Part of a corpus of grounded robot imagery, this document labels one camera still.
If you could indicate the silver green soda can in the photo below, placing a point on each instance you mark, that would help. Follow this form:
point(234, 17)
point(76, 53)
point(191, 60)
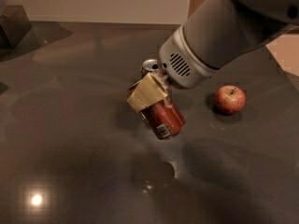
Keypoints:
point(148, 66)

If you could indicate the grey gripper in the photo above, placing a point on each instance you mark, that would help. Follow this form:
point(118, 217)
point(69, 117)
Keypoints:
point(181, 66)

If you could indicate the red apple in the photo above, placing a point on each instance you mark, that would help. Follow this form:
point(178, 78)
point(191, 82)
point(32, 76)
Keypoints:
point(229, 99)

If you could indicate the red coke can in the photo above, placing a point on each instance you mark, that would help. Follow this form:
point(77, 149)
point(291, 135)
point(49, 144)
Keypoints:
point(163, 118)

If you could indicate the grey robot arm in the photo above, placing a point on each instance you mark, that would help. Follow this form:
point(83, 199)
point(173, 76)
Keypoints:
point(216, 33)

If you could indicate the dark box at left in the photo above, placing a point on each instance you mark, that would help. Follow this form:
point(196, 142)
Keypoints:
point(14, 26)

